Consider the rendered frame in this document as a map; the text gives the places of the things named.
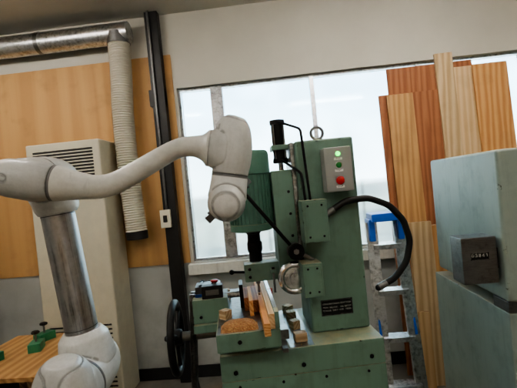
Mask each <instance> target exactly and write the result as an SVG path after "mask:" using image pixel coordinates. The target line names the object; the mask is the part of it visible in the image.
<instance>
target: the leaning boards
mask: <svg viewBox="0 0 517 388"><path fill-rule="evenodd" d="M433 58H434V64H429V65H417V66H410V67H404V68H397V69H386V70H385V72H386V79H387V87H388V95H379V96H378V99H379V113H380V121H381V128H382V142H383V149H384V157H385V171H386V178H387V186H388V193H389V202H390V203H391V204H393V205H394V206H395V207H396V208H397V209H398V211H399V212H400V213H401V214H402V215H403V216H404V217H405V218H406V220H407V222H408V224H409V228H410V231H411V234H412V240H413V245H412V254H411V259H410V261H409V262H410V267H411V273H412V283H413V288H414V294H415V303H416V309H417V314H418V319H419V329H420V335H421V340H422V350H423V355H424V361H425V371H426V376H427V381H428V387H429V388H437V386H446V384H445V367H444V359H443V351H442V334H441V326H440V317H439V301H438V292H437V283H436V274H435V273H436V272H441V271H448V270H447V269H444V268H442V267H441V266H440V263H439V247H438V238H437V229H436V221H435V204H434V196H433V187H432V170H431V161H432V160H436V159H445V158H450V157H455V156H463V155H468V154H472V153H477V152H486V151H491V150H496V149H510V148H517V142H516V136H515V124H514V118H513V111H512V99H511V92H510V86H509V74H508V68H507V61H500V62H487V63H479V64H472V60H471V59H469V60H462V61H455V62H453V61H452V52H443V53H437V54H434V55H433Z"/></svg>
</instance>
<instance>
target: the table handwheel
mask: <svg viewBox="0 0 517 388"><path fill-rule="evenodd" d="M190 332H191V331H185V327H184V320H183V315H182V308H181V305H180V303H179V301H178V300H177V299H173V300H172V301H171V302H170V303H169V305H168V313H167V324H166V338H167V350H168V361H169V366H170V369H171V371H172V375H173V376H174V377H177V378H178V377H180V376H181V375H182V373H183V370H184V366H185V341H189V340H190V339H191V338H190V335H191V334H190ZM215 337H216V332H212V333H200V334H196V339H197V340H201V339H208V338H215ZM175 349H176V353H177V359H176V353H175ZM177 360H178V363H177Z"/></svg>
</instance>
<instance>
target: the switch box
mask: <svg viewBox="0 0 517 388"><path fill-rule="evenodd" d="M336 151H340V153H341V154H340V156H336V155H335V152H336ZM337 157H342V159H340V160H334V158H337ZM320 158H321V166H322V181H323V190H324V192H341V191H349V190H354V182H353V173H352V157H351V149H350V146H349V145H348V146H339V147H331V148H324V149H320ZM337 162H341V163H342V167H341V168H336V166H335V164H336V163H337ZM335 169H343V171H342V172H336V171H335ZM338 176H343V177H344V178H345V182H344V183H343V184H338V183H337V182H336V179H337V177H338ZM340 185H345V187H343V188H337V187H336V186H340Z"/></svg>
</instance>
